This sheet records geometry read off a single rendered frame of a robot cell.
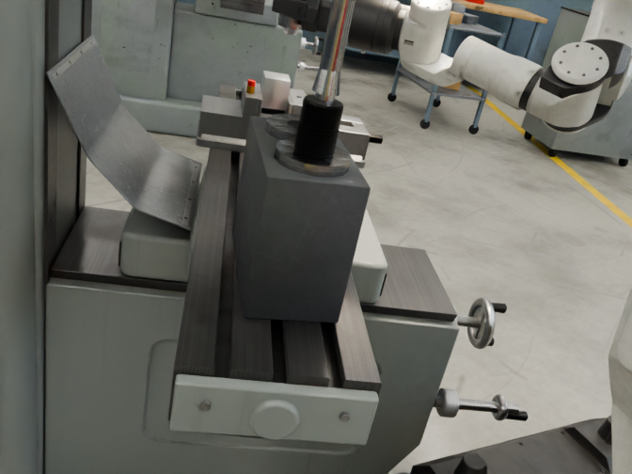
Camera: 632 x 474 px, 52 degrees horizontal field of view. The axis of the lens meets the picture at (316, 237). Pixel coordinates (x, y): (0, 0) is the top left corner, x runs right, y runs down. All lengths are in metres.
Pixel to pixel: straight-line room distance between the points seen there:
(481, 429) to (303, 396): 1.60
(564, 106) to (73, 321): 0.92
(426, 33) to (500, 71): 0.14
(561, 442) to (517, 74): 0.70
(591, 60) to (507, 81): 0.12
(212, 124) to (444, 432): 1.32
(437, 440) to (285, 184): 1.56
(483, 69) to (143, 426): 0.95
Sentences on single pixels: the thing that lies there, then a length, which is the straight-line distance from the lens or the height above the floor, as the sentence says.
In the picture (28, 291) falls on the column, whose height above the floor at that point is 0.72.
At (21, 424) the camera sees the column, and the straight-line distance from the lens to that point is 1.40.
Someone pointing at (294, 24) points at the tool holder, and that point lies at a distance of 1.17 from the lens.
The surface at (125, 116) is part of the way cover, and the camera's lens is 1.38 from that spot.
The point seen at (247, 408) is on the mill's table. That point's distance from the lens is 0.73.
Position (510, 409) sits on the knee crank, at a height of 0.52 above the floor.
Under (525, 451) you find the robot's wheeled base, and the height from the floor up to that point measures 0.59.
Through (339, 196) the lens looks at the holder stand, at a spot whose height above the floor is 1.11.
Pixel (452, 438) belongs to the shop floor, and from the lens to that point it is 2.20.
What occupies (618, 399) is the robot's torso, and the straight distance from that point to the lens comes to 1.07.
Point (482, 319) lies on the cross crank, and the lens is 1.51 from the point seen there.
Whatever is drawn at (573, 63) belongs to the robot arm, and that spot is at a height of 1.26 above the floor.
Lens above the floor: 1.38
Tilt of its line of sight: 26 degrees down
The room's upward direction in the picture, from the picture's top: 12 degrees clockwise
